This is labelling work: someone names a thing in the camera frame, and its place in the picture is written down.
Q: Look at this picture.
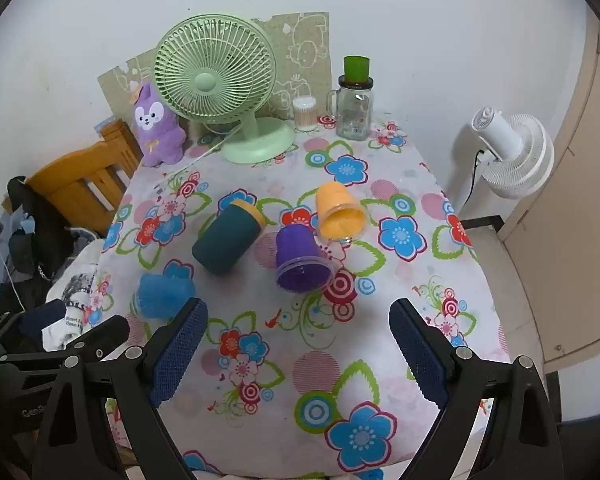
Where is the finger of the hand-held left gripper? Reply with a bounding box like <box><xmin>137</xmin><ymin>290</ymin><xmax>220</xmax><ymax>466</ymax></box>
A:
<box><xmin>62</xmin><ymin>315</ymin><xmax>131</xmax><ymax>363</ymax></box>

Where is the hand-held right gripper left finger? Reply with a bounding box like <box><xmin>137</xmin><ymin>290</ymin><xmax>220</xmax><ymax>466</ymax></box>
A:
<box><xmin>32</xmin><ymin>297</ymin><xmax>209</xmax><ymax>480</ymax></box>

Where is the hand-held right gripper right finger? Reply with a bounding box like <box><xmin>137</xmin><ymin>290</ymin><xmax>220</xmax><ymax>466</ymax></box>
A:
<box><xmin>389</xmin><ymin>298</ymin><xmax>565</xmax><ymax>480</ymax></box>

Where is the blue plastic cup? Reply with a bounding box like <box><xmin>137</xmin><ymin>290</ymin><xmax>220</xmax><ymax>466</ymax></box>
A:
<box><xmin>132</xmin><ymin>274</ymin><xmax>197</xmax><ymax>320</ymax></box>

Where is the dark teal cup yellow rim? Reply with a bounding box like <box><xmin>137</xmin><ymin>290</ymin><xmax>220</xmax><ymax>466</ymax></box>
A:
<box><xmin>191</xmin><ymin>199</ymin><xmax>267</xmax><ymax>277</ymax></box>

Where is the purple plastic cup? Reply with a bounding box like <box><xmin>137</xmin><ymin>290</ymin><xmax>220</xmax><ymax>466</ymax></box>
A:
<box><xmin>275</xmin><ymin>225</ymin><xmax>337</xmax><ymax>295</ymax></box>

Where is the orange plastic cup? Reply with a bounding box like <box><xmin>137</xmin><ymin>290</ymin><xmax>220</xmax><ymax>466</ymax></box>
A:
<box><xmin>315</xmin><ymin>182</ymin><xmax>368</xmax><ymax>241</ymax></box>

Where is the green plastic cup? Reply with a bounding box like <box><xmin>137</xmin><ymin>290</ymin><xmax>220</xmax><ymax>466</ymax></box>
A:
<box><xmin>343</xmin><ymin>55</ymin><xmax>372</xmax><ymax>83</ymax></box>

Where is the white printed garment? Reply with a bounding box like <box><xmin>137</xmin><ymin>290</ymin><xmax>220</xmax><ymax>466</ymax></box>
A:
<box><xmin>40</xmin><ymin>250</ymin><xmax>106</xmax><ymax>351</ymax></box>

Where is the navy sock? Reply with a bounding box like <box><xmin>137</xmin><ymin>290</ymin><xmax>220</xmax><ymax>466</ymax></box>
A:
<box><xmin>20</xmin><ymin>299</ymin><xmax>67</xmax><ymax>337</ymax></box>

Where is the dark clothes pile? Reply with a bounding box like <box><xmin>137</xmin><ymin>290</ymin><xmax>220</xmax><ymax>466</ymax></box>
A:
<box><xmin>0</xmin><ymin>176</ymin><xmax>81</xmax><ymax>313</ymax></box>

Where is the floral tablecloth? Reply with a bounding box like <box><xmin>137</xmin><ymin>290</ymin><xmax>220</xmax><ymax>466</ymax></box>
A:
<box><xmin>87</xmin><ymin>107</ymin><xmax>511</xmax><ymax>480</ymax></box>

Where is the wooden chair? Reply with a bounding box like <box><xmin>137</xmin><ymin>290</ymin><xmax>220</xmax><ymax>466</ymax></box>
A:
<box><xmin>25</xmin><ymin>120</ymin><xmax>146</xmax><ymax>236</ymax></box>

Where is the purple plush toy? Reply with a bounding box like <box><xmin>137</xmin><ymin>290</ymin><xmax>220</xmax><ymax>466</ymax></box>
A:
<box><xmin>131</xmin><ymin>81</ymin><xmax>187</xmax><ymax>167</ymax></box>

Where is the beige wooden door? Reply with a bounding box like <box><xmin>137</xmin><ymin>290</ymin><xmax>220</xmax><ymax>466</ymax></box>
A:
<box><xmin>500</xmin><ymin>10</ymin><xmax>600</xmax><ymax>363</ymax></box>

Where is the white standing fan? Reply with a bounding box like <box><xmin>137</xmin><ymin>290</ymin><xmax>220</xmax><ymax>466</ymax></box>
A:
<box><xmin>452</xmin><ymin>106</ymin><xmax>556</xmax><ymax>200</ymax></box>

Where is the glass mug jar black lid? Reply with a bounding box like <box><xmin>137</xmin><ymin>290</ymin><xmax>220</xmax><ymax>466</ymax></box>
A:
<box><xmin>326</xmin><ymin>76</ymin><xmax>376</xmax><ymax>141</ymax></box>

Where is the green desk fan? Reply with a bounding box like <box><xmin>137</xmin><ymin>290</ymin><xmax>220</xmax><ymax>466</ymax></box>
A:
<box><xmin>153</xmin><ymin>15</ymin><xmax>297</xmax><ymax>164</ymax></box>

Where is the cotton swab container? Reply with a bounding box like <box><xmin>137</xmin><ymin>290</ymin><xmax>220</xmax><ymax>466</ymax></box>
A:
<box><xmin>292</xmin><ymin>95</ymin><xmax>320</xmax><ymax>132</ymax></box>

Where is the printed cardboard panel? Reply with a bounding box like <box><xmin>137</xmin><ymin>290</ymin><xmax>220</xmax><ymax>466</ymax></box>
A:
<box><xmin>97</xmin><ymin>10</ymin><xmax>331</xmax><ymax>131</ymax></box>

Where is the black fan cable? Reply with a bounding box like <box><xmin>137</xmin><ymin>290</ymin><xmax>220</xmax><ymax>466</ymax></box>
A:
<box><xmin>461</xmin><ymin>149</ymin><xmax>485</xmax><ymax>212</ymax></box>

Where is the white fan cable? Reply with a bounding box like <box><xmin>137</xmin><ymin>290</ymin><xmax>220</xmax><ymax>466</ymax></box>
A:
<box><xmin>155</xmin><ymin>127</ymin><xmax>242</xmax><ymax>186</ymax></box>

